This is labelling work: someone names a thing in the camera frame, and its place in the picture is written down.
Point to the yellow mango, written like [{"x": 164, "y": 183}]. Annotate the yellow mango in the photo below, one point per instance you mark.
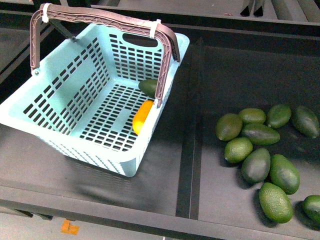
[{"x": 141, "y": 116}]

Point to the green avocado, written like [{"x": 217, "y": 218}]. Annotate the green avocado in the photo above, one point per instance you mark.
[
  {"x": 148, "y": 87},
  {"x": 284, "y": 174},
  {"x": 306, "y": 122},
  {"x": 260, "y": 134},
  {"x": 228, "y": 127},
  {"x": 275, "y": 203},
  {"x": 237, "y": 150},
  {"x": 278, "y": 116},
  {"x": 311, "y": 207},
  {"x": 252, "y": 115},
  {"x": 255, "y": 168}
]

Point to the light blue plastic basket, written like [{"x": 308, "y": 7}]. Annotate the light blue plastic basket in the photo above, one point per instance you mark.
[{"x": 82, "y": 99}]

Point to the brown basket handle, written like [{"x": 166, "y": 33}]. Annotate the brown basket handle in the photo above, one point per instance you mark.
[{"x": 126, "y": 24}]

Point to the black fruit tray right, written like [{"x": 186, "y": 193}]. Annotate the black fruit tray right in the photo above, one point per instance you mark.
[{"x": 225, "y": 81}]

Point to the black fruit tray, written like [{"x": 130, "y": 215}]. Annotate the black fruit tray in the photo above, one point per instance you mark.
[
  {"x": 225, "y": 81},
  {"x": 36, "y": 177}
]

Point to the white zip tie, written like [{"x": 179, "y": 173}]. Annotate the white zip tie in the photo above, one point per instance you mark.
[
  {"x": 153, "y": 28},
  {"x": 45, "y": 17}
]

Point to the black fruit tray left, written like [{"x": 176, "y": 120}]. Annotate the black fruit tray left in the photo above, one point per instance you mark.
[{"x": 36, "y": 177}]

